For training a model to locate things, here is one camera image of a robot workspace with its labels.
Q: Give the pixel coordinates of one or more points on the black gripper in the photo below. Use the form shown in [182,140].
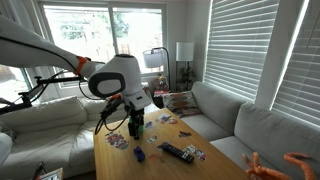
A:
[136,116]

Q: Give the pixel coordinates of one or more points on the blue toy car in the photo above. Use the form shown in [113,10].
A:
[139,154]

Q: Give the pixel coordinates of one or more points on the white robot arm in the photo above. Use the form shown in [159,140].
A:
[33,46]

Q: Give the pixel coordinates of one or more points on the small stuffed toy figure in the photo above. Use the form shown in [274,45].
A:
[161,81]

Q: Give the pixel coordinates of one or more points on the orange octopus plush toy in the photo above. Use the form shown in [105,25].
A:
[263,171]

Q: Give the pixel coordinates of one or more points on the small cartoon sticker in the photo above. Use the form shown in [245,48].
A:
[149,125]
[200,155]
[189,149]

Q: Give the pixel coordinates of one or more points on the reindeer face sticker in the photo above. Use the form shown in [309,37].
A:
[165,118]

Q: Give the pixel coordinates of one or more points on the black remote control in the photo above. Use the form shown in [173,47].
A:
[177,152]

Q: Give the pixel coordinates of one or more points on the dark small sticker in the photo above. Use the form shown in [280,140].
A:
[185,134]

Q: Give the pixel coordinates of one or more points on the cushion with orange ovals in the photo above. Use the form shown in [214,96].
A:
[180,100]

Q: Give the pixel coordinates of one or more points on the arc floor lamp white shade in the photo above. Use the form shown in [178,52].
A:
[154,58]

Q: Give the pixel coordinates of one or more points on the dark potted plant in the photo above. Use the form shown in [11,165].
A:
[187,75]

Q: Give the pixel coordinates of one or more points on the cream white sofa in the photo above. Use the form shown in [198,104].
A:
[50,150]

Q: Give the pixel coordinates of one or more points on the floor lamp cylindrical white shade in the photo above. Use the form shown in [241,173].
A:
[185,51]

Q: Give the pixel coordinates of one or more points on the sliding glass window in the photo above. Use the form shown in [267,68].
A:
[146,30]

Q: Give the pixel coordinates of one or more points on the grey sofa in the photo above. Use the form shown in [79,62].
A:
[266,133]

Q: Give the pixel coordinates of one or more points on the white window blind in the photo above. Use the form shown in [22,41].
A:
[240,43]
[303,76]

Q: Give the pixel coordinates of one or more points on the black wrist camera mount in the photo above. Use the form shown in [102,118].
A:
[111,106]

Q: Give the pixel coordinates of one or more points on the black camera stand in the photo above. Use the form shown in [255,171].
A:
[56,80]

